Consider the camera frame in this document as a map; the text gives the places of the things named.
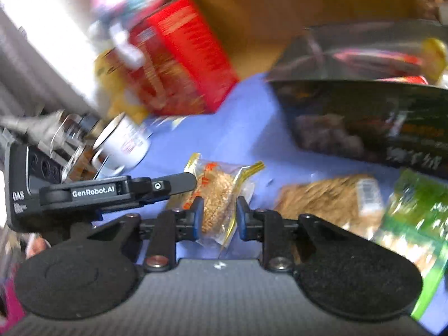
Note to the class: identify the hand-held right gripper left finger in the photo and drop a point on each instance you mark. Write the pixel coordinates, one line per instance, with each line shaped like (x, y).
(198, 218)

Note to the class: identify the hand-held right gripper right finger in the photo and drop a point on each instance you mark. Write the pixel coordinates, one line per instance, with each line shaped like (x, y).
(241, 221)

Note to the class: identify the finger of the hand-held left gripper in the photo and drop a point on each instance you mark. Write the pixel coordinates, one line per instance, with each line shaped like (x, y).
(164, 185)

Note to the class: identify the small clear yellow-trim snack packet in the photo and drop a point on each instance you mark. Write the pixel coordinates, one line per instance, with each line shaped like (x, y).
(217, 196)

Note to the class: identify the white printed cup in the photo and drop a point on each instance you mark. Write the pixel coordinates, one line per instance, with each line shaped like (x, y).
(122, 143)

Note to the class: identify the clear glass container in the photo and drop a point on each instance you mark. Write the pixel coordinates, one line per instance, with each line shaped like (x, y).
(75, 140)

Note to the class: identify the brown snack packet white label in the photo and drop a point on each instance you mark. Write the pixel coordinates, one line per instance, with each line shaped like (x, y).
(325, 199)

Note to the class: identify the blue printed blanket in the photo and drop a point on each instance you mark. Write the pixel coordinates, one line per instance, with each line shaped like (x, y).
(245, 129)

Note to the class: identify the yellow snack packet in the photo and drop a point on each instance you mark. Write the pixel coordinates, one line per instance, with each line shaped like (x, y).
(119, 94)

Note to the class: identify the red snack box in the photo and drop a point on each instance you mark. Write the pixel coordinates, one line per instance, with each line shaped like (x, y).
(182, 59)

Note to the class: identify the black box with sheep print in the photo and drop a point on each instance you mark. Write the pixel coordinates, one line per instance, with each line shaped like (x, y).
(367, 122)

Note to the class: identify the green snack bag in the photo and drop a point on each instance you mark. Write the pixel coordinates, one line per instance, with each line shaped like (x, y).
(416, 224)

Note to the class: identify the pale pink snack bag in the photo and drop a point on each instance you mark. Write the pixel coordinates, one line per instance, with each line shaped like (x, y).
(129, 3)

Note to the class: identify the clear foil snack bag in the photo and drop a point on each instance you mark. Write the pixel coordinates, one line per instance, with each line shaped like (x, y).
(357, 52)

